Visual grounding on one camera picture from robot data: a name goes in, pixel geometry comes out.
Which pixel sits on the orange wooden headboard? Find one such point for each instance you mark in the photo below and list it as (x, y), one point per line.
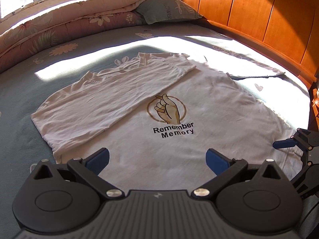
(285, 31)

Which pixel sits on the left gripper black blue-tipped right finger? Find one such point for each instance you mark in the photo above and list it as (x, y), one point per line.
(227, 172)

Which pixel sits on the white Remember Memory t-shirt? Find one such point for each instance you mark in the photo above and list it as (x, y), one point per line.
(158, 114)

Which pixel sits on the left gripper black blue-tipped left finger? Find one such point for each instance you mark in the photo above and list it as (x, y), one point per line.
(87, 171)

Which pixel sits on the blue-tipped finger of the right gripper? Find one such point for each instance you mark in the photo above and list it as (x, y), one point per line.
(287, 143)

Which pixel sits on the teal floral bed sheet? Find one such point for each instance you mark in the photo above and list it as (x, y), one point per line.
(27, 85)

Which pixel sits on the grey-green flower pillow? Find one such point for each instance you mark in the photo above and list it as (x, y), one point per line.
(155, 11)

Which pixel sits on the pink floral folded quilt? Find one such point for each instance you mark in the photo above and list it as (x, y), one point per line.
(63, 23)

